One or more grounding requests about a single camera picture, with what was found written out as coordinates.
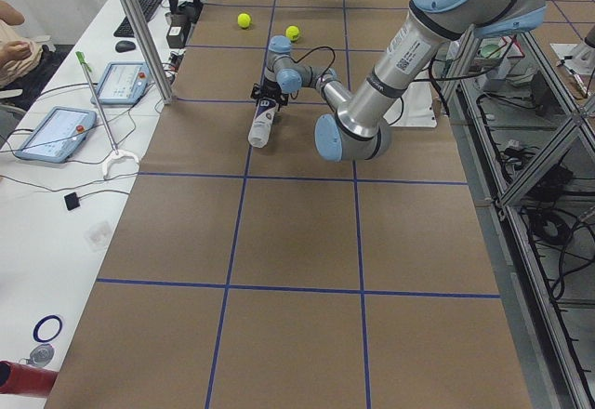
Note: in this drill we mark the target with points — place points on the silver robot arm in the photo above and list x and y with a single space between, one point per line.
356 129

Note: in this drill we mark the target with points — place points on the reacher grabber stick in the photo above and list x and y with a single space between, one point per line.
116 153

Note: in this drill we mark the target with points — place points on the aluminium frame post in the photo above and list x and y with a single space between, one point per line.
148 48

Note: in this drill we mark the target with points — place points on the teach pendant far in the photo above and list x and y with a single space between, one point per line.
123 83

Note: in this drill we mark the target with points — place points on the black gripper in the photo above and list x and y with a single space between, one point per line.
271 88

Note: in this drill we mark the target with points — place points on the tennis ball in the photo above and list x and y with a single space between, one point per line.
244 20
292 33

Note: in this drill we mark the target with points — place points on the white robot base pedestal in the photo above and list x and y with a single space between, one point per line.
413 109

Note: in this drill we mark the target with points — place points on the person at desk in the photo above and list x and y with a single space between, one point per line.
20 56

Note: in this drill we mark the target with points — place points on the black computer mouse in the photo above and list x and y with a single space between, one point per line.
123 46

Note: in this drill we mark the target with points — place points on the red cylinder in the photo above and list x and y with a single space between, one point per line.
25 380

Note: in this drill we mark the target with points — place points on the silver tape roll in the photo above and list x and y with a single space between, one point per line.
41 356

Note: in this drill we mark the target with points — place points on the black box device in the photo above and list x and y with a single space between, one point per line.
178 31

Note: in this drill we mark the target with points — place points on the teach pendant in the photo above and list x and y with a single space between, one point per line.
123 83
58 136

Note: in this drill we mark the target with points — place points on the small black square pad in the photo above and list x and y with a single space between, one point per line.
72 201

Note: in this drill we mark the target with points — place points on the teach pendant near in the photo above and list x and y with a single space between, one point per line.
58 136

